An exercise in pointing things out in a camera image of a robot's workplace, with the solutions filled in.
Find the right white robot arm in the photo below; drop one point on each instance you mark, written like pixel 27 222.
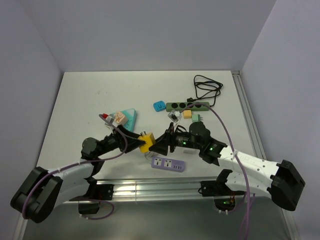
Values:
pixel 279 181

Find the purple power strip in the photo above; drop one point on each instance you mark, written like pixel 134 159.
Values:
pixel 168 164

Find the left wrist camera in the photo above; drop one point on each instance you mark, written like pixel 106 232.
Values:
pixel 108 119

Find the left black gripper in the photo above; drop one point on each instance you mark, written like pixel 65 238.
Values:
pixel 133 142

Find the green power strip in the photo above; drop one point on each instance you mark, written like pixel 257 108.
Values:
pixel 193 106

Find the aluminium front rail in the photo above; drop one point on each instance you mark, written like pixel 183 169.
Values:
pixel 166 189

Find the aluminium side rail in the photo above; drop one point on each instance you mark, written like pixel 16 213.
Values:
pixel 248 115

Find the pink cube socket adapter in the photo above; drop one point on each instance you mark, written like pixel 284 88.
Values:
pixel 120 118

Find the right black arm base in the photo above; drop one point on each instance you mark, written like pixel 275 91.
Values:
pixel 225 199

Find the orange small plug adapter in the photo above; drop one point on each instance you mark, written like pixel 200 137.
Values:
pixel 187 114

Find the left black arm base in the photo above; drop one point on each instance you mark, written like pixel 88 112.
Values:
pixel 97 195

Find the yellow cube socket adapter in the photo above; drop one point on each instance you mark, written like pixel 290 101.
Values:
pixel 148 139

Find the mint green plug adapter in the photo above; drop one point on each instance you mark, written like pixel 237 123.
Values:
pixel 196 118

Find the teal triangular power strip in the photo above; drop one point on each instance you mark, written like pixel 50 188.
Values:
pixel 131 115

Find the blue square plug adapter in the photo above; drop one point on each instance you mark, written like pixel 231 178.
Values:
pixel 159 106

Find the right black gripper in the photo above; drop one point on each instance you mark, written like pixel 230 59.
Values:
pixel 161 145

